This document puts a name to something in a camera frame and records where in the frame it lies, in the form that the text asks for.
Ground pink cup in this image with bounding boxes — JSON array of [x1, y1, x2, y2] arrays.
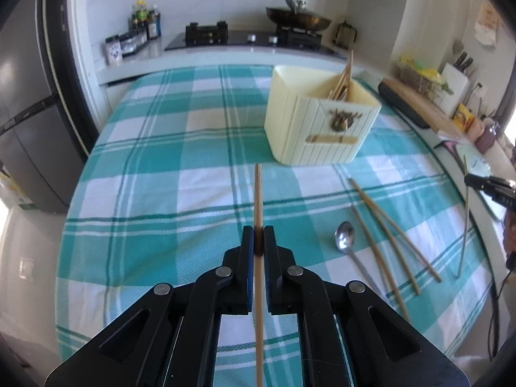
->
[[469, 117, 487, 140]]

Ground window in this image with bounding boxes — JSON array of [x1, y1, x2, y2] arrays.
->
[[499, 84, 516, 154]]

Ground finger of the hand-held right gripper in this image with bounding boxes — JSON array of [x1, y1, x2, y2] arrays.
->
[[463, 174, 507, 195]]

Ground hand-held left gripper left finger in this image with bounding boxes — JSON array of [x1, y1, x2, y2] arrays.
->
[[44, 226, 257, 387]]

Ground glass pitcher with dark lid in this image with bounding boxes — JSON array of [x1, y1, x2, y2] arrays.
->
[[333, 20, 358, 49]]

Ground yellow printed cup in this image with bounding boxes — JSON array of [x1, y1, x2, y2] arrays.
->
[[451, 104, 477, 132]]

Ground white labelled jar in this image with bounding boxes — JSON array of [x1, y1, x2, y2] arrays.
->
[[104, 35, 123, 66]]

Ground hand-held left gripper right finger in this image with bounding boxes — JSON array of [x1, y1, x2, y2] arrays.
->
[[263, 226, 471, 387]]

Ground cream ribbed utensil holder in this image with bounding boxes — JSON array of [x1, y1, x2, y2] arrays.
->
[[263, 64, 383, 166]]

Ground black board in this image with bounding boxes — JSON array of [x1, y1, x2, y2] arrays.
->
[[378, 80, 430, 130]]

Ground cardboard box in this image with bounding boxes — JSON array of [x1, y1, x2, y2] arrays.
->
[[0, 164, 32, 211]]

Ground dark wok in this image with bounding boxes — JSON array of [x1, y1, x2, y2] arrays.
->
[[265, 5, 332, 32]]

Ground black glass gas hob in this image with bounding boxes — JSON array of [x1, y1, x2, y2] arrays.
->
[[164, 31, 336, 55]]

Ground wooden cutting board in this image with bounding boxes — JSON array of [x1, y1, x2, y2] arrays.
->
[[386, 76, 461, 138]]

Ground steel spoon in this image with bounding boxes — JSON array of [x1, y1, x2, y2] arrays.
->
[[334, 220, 392, 299]]

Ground black burner grate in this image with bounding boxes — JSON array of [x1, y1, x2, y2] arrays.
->
[[185, 20, 229, 45]]

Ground teal checked tablecloth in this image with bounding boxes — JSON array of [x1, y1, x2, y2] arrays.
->
[[55, 64, 494, 387]]

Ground printed paper bag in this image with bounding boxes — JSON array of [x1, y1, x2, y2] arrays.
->
[[473, 2, 499, 47]]

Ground yellow plastic bag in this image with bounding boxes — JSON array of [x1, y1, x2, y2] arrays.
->
[[399, 54, 444, 83]]

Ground wire rack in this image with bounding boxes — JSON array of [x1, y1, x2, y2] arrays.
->
[[397, 64, 446, 101]]

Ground dark door frame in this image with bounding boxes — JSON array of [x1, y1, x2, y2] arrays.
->
[[42, 0, 99, 158]]

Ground grey refrigerator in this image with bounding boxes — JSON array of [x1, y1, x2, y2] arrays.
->
[[0, 0, 83, 215]]

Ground rack of spice jars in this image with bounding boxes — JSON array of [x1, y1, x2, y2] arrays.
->
[[120, 29, 148, 56]]

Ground long bamboo chopstick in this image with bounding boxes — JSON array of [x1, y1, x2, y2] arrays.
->
[[252, 164, 265, 387], [341, 50, 355, 101], [330, 64, 351, 101], [350, 205, 411, 323], [348, 178, 443, 283], [326, 73, 344, 100], [455, 155, 471, 280], [349, 179, 422, 295]]

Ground black handled knives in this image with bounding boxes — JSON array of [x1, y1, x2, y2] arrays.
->
[[451, 40, 475, 70]]

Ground black cable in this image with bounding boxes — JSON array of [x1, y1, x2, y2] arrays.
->
[[489, 265, 516, 364]]

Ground person's right hand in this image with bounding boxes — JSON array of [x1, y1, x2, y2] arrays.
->
[[502, 210, 516, 267]]

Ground white knife block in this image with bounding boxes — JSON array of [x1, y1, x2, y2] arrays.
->
[[437, 62, 471, 116]]

